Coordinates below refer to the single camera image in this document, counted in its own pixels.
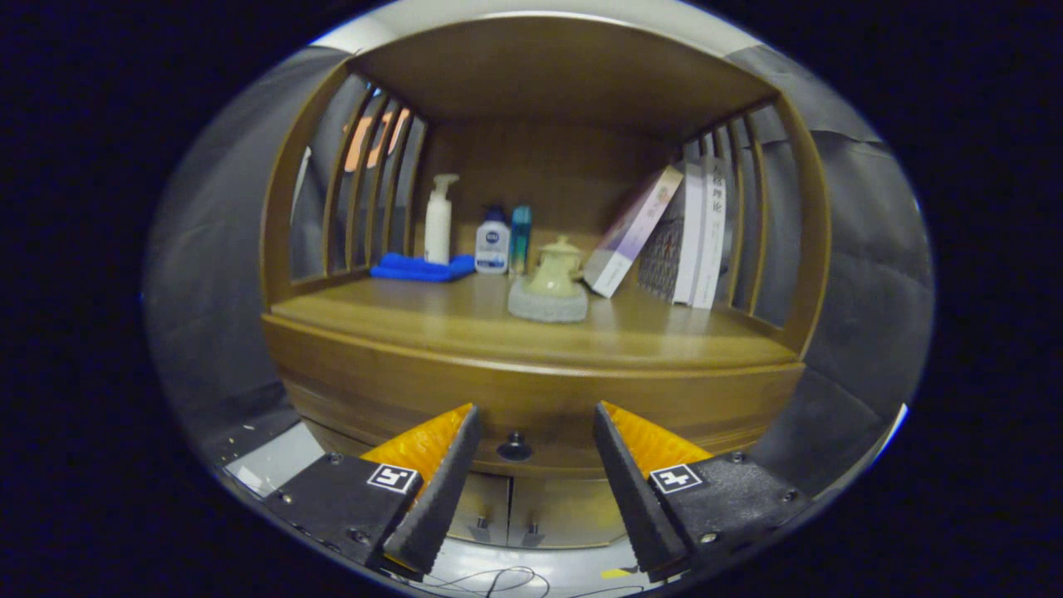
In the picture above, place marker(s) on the white pump bottle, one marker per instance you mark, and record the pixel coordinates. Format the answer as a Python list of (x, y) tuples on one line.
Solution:
[(438, 232)]

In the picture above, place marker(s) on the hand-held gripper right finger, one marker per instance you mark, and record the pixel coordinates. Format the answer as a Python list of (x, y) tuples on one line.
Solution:
[(635, 507)]

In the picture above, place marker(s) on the white lotion bottle blue cap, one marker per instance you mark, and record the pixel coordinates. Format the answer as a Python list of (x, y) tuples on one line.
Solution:
[(492, 245)]

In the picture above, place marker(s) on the blue folded cloth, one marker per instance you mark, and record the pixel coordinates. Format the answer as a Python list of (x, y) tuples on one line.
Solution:
[(415, 268)]

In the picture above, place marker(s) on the wooden countertop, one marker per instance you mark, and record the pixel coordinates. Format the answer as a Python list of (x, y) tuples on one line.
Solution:
[(664, 332)]

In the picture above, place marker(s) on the wooden cabinet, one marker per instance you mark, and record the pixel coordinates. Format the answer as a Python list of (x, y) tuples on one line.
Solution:
[(565, 75)]

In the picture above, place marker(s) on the cream lidded teacup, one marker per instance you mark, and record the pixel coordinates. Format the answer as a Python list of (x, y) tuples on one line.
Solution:
[(562, 245)]

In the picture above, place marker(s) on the patterned cover book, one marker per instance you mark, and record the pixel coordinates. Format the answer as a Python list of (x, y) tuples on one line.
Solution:
[(662, 262)]

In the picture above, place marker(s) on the blue glass bottle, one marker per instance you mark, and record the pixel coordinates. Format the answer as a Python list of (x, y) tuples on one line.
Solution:
[(521, 237)]

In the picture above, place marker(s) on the yellow tape piece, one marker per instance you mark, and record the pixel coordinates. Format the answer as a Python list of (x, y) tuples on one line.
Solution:
[(616, 573)]

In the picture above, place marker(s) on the wooden drawer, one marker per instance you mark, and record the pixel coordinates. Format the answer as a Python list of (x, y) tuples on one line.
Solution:
[(540, 399)]

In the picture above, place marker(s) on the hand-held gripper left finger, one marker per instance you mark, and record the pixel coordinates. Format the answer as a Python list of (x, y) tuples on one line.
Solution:
[(440, 507)]

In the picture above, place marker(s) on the purple white book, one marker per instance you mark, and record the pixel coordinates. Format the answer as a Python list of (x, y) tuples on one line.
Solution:
[(627, 237)]

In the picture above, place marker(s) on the wooden cabinet door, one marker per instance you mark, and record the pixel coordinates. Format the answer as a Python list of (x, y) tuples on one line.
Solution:
[(565, 515), (486, 507)]

